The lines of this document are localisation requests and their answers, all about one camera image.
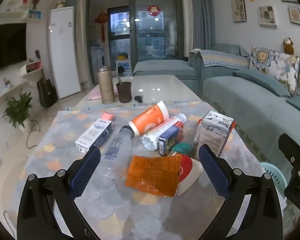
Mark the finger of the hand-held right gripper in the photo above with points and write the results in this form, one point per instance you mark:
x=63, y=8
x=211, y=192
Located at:
x=298, y=180

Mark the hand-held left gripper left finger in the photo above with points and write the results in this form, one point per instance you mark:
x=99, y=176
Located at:
x=86, y=175

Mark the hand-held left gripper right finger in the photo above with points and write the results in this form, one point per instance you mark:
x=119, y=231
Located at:
x=215, y=172

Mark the light blue plastic basket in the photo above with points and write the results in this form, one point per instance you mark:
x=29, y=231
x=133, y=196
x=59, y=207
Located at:
x=275, y=177

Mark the dark blue card box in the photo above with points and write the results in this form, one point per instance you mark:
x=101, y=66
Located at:
x=168, y=140

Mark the orange snack packet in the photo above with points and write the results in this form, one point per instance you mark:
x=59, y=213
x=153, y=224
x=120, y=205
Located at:
x=152, y=175

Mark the white printed carton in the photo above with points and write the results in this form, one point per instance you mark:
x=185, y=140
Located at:
x=212, y=132

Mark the white and blue milk carton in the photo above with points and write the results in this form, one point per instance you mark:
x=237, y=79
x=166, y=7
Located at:
x=92, y=135

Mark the green plastic item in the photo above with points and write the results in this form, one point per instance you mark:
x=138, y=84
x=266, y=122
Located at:
x=182, y=148

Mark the clear plastic bottle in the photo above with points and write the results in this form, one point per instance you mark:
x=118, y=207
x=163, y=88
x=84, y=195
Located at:
x=120, y=145

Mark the small pink packet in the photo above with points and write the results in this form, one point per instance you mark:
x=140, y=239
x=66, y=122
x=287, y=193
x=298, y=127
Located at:
x=107, y=116

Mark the grey patterned tablecloth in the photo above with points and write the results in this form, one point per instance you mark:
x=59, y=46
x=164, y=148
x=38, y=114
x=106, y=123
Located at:
x=140, y=217

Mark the white bottle with red label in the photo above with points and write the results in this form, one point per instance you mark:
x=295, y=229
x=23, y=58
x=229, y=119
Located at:
x=153, y=136

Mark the blue-grey sofa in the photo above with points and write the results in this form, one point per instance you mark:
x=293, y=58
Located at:
x=240, y=105

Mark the orange and white canister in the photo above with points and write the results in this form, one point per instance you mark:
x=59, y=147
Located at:
x=147, y=121

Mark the brown cup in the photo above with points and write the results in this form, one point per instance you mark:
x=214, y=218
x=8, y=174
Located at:
x=124, y=93

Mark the gold thermos flask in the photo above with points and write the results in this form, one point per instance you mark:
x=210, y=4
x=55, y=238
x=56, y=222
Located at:
x=106, y=87

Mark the dark acoustic guitar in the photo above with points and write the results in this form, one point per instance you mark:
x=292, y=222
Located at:
x=47, y=92

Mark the black key fob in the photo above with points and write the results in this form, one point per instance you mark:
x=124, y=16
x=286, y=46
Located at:
x=139, y=98

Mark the green potted plant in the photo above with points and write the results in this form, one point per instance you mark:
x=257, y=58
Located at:
x=16, y=110

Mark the stick in brown cup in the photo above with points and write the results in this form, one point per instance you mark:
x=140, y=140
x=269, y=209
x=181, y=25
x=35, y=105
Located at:
x=120, y=80

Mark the white washing machine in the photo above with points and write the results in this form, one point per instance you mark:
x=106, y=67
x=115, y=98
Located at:
x=98, y=62

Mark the blue striped armrest cover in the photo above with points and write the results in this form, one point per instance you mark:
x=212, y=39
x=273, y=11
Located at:
x=222, y=58

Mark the white stool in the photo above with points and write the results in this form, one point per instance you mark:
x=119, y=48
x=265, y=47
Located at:
x=121, y=62

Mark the white refrigerator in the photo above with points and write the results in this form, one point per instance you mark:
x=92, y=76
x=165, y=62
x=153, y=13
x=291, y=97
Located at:
x=65, y=55

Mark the brown plush toy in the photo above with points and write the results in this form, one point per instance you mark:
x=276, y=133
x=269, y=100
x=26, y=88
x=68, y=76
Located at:
x=288, y=46

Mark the black television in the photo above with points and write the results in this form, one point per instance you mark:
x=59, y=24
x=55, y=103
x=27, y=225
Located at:
x=7, y=47

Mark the sliding glass door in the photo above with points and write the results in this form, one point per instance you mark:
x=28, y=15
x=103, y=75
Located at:
x=152, y=35

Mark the red chinese knot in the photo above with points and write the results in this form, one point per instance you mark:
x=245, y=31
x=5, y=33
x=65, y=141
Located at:
x=102, y=20

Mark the tall framed picture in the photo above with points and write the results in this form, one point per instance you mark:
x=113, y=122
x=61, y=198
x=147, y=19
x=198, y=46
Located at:
x=239, y=10

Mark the white framed picture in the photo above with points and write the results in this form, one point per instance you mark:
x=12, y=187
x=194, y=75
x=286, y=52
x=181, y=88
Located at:
x=267, y=16

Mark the red round window sticker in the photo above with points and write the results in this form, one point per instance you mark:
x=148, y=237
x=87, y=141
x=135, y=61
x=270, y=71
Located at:
x=153, y=10

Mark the white wall shelf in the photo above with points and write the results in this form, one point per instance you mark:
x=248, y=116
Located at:
x=12, y=16

